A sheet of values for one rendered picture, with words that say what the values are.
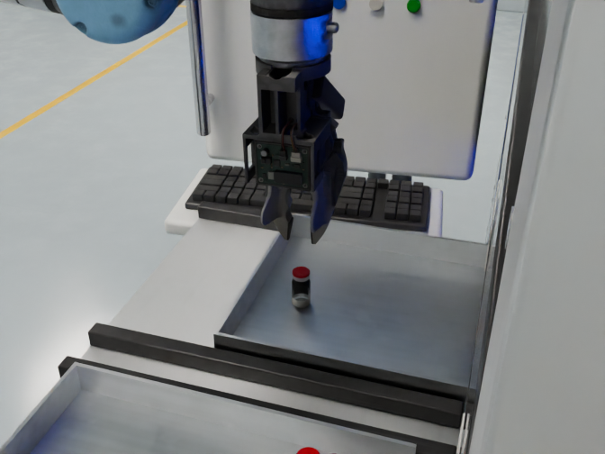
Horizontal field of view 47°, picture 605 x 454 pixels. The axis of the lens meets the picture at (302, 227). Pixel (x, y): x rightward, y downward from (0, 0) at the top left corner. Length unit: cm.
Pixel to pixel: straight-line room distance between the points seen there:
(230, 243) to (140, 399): 30
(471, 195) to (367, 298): 214
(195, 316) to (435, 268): 31
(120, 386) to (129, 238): 196
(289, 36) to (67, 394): 40
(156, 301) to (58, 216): 205
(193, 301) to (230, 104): 53
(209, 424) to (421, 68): 73
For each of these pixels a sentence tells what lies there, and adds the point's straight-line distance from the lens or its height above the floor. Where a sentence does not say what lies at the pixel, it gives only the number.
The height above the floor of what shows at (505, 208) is 121.
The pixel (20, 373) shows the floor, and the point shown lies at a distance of 217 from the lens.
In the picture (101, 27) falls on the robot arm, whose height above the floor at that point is 126.
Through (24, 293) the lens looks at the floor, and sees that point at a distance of 248.
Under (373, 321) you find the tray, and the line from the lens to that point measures 80.
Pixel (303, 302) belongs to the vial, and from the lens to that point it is 81.
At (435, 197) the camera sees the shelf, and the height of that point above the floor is 80.
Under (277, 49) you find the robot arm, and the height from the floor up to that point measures 120.
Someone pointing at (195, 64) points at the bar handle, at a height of 101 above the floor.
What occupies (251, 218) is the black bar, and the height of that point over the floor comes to 89.
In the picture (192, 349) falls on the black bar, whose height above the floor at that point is 90.
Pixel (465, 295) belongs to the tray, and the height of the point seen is 88.
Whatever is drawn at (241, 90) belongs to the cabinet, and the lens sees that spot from 127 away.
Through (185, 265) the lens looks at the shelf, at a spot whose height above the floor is 88.
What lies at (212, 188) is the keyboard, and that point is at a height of 83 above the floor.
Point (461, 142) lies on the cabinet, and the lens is 125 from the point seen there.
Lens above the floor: 139
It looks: 32 degrees down
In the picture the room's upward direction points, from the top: straight up
